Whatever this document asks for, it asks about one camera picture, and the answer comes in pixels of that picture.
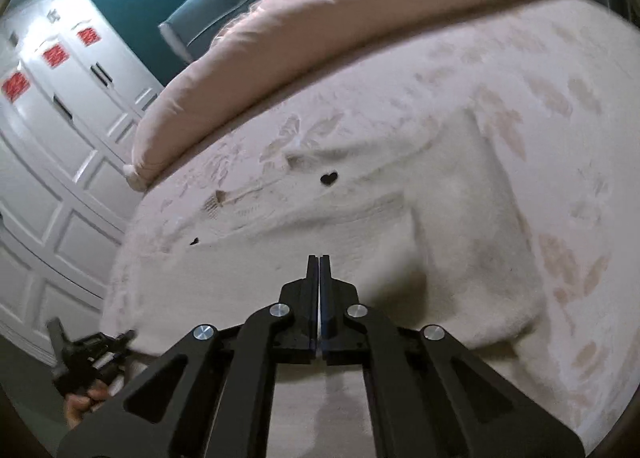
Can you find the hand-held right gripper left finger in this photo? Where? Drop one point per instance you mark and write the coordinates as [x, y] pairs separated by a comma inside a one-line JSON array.
[[300, 298]]

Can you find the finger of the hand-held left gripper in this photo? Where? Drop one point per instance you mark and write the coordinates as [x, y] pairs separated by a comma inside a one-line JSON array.
[[120, 339]]

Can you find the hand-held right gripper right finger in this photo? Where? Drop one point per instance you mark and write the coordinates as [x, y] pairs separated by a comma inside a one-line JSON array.
[[326, 298]]

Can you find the white fluffy sweater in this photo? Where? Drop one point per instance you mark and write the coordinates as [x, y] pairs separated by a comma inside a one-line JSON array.
[[360, 238]]

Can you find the person's left hand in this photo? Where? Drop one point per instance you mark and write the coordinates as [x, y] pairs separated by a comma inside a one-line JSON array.
[[82, 405]]

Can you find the white panelled wardrobe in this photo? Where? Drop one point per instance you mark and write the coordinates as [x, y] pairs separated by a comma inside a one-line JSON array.
[[60, 178]]

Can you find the pink duvet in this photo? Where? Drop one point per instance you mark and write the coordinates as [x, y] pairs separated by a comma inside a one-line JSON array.
[[300, 38]]

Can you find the red wardrobe sticker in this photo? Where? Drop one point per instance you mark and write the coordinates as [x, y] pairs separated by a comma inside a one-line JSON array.
[[55, 56], [87, 35], [15, 86]]

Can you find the leaf-patterned bed blanket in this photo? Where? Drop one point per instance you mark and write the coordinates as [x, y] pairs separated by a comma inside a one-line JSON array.
[[550, 63]]

